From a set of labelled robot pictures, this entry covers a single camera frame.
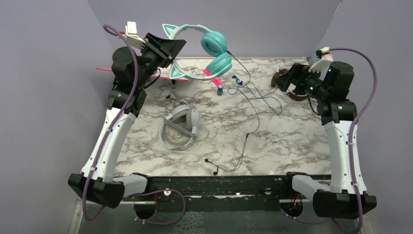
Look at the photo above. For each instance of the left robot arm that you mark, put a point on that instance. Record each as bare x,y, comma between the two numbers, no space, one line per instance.
96,181

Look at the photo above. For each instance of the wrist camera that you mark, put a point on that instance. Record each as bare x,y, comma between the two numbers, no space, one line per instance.
325,59
130,34

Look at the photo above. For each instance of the blue grey stamp cylinder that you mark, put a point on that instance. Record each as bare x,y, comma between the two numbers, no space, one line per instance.
220,90

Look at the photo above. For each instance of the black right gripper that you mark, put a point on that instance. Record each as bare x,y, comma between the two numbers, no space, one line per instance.
298,72

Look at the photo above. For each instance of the pink highlighter marker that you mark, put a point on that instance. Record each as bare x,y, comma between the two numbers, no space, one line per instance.
213,80

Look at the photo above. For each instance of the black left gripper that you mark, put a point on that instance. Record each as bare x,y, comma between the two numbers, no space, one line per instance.
166,49

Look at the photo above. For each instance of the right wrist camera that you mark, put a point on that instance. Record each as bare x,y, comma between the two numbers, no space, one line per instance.
325,59

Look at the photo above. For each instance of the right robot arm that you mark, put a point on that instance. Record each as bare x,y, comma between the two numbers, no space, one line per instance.
346,197

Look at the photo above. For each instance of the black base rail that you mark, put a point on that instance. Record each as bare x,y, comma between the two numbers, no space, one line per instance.
218,193

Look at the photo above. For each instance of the white grey over-ear headphones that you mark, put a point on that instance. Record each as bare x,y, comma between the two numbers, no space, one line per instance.
184,119

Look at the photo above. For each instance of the brown over-ear headphones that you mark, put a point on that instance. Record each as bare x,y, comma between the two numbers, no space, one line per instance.
288,93

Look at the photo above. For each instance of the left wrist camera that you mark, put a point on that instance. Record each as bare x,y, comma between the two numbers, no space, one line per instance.
130,34

